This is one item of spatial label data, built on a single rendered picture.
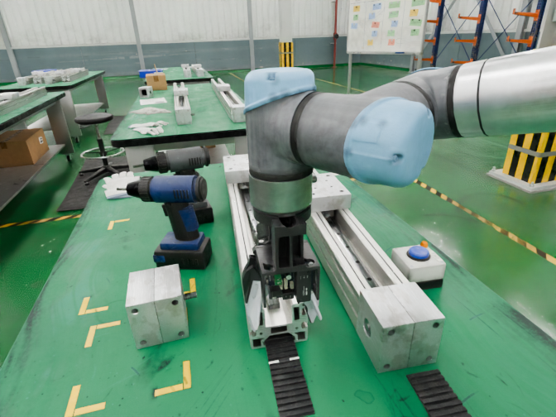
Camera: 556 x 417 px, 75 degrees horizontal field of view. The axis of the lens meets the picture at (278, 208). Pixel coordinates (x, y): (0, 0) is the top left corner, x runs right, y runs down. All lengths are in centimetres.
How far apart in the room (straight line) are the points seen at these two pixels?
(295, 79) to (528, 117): 21
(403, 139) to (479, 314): 55
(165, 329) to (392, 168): 51
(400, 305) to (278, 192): 31
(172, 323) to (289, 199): 37
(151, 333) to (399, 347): 41
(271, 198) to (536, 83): 26
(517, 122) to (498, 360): 43
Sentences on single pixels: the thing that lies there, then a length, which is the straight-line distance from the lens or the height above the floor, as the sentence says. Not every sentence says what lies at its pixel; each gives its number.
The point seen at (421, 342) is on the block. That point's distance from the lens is 63.
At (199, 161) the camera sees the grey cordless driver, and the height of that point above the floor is 97.
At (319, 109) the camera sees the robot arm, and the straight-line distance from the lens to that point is 34.
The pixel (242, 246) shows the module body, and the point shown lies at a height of 86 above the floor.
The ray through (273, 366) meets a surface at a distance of 63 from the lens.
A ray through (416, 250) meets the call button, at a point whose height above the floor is 85.
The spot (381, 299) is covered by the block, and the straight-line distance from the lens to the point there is 62.
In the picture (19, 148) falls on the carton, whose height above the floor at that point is 39.
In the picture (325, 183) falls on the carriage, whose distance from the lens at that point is 97.
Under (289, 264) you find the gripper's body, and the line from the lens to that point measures 43.
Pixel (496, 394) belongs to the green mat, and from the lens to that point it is 67.
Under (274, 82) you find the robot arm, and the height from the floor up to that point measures 122.
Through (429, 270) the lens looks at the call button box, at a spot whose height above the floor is 83.
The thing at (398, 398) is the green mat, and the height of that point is 78.
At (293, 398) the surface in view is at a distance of 60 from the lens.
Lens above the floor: 126
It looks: 26 degrees down
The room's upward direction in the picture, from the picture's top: 2 degrees counter-clockwise
